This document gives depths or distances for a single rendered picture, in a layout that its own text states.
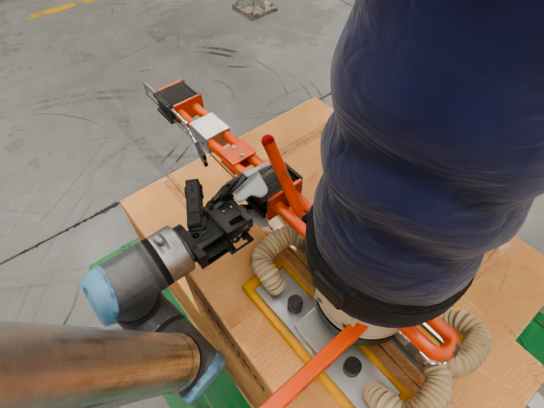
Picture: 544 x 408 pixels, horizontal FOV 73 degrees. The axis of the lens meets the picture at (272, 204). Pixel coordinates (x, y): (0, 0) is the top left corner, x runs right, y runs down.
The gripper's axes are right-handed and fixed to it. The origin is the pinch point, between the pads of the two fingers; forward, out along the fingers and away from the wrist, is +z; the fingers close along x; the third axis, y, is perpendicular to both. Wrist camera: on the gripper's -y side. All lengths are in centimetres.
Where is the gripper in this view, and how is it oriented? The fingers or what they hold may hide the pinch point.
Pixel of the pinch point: (265, 182)
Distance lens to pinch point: 73.0
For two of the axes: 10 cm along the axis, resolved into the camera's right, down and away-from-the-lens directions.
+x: 0.0, -6.1, -7.9
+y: 6.3, 6.1, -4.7
